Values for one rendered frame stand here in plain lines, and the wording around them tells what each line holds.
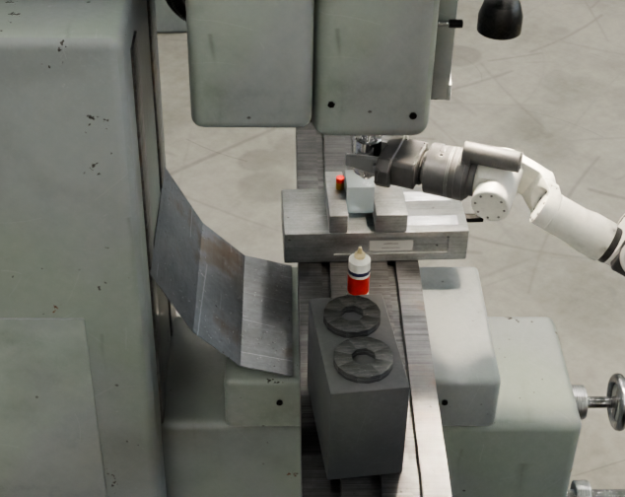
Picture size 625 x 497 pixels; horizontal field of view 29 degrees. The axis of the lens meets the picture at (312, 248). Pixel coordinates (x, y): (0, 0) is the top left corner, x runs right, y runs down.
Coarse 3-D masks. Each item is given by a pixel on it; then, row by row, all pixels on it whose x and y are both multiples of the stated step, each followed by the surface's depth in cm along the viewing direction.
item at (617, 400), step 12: (612, 384) 247; (624, 384) 241; (576, 396) 242; (588, 396) 245; (600, 396) 245; (612, 396) 245; (624, 396) 240; (612, 408) 247; (624, 408) 240; (612, 420) 247; (624, 420) 241
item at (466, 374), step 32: (448, 288) 239; (480, 288) 239; (448, 320) 231; (480, 320) 231; (448, 352) 224; (480, 352) 224; (224, 384) 218; (256, 384) 217; (288, 384) 217; (448, 384) 218; (480, 384) 218; (256, 416) 222; (288, 416) 222; (448, 416) 223; (480, 416) 223
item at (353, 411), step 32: (320, 320) 190; (352, 320) 188; (384, 320) 190; (320, 352) 184; (352, 352) 182; (384, 352) 182; (320, 384) 186; (352, 384) 178; (384, 384) 179; (320, 416) 190; (352, 416) 180; (384, 416) 181; (320, 448) 193; (352, 448) 184; (384, 448) 185
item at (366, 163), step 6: (348, 156) 206; (354, 156) 205; (360, 156) 205; (366, 156) 205; (372, 156) 205; (348, 162) 206; (354, 162) 206; (360, 162) 205; (366, 162) 205; (372, 162) 205; (360, 168) 206; (366, 168) 206; (372, 168) 205
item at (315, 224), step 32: (288, 192) 238; (320, 192) 238; (416, 192) 238; (288, 224) 229; (320, 224) 229; (352, 224) 230; (416, 224) 230; (448, 224) 230; (288, 256) 230; (320, 256) 231; (384, 256) 231; (416, 256) 232; (448, 256) 232
